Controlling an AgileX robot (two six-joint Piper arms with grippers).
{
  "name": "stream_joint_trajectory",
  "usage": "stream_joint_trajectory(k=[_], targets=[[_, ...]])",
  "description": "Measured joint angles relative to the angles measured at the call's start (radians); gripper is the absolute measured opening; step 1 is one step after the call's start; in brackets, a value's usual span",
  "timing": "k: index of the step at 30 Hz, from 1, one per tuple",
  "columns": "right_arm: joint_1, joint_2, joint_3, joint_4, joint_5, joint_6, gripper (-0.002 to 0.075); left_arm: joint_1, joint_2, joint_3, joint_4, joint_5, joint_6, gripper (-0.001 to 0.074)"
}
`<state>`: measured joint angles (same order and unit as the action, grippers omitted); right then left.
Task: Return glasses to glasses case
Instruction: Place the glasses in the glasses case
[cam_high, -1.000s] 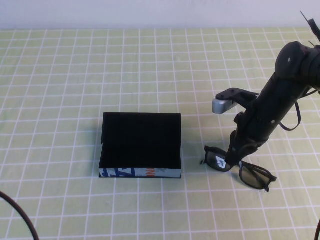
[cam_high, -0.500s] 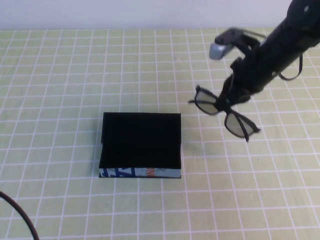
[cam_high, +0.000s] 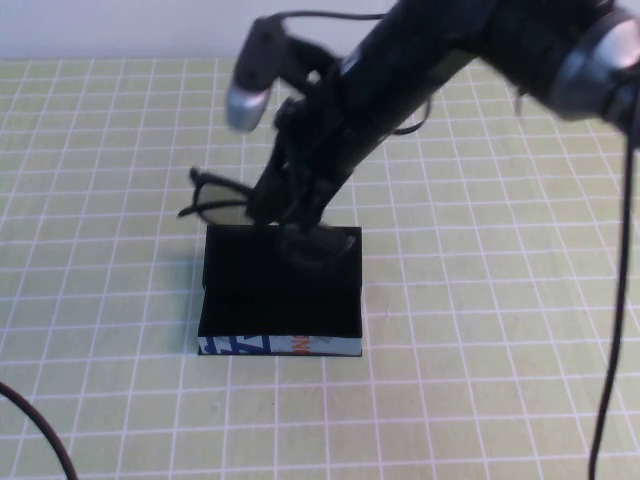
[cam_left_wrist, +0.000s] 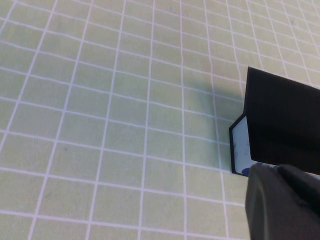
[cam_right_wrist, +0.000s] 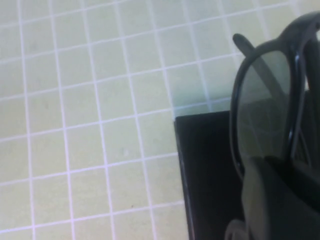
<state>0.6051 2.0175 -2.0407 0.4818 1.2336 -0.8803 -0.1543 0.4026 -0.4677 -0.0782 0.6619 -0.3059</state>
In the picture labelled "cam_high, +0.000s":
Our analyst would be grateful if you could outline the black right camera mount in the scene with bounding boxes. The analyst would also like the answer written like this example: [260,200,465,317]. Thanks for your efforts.
[235,17,334,101]

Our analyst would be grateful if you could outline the green checked tablecloth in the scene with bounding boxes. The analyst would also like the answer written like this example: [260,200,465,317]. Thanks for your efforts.
[0,55,640,480]

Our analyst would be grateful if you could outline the black framed glasses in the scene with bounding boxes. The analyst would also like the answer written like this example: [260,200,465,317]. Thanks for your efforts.
[177,167,359,271]

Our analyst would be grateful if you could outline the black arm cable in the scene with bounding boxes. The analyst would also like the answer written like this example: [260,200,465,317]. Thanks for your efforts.
[277,8,636,480]
[0,382,79,480]

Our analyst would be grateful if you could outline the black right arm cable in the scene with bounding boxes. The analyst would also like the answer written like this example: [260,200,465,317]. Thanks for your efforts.
[277,8,636,480]

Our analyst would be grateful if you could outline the black patterned glasses case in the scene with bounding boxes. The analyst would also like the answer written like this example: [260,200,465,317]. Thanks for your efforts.
[196,224,364,359]

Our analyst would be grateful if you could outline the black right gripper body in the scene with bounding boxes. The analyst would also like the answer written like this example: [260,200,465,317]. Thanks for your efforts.
[269,62,416,186]

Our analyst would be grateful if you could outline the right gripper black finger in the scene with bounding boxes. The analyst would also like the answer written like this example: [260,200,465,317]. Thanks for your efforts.
[294,179,341,234]
[248,167,296,224]

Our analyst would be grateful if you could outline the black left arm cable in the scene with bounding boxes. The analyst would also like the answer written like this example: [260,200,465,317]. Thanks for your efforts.
[0,382,79,480]

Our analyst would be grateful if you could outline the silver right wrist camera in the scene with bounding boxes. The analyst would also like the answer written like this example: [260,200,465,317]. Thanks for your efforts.
[227,82,274,134]

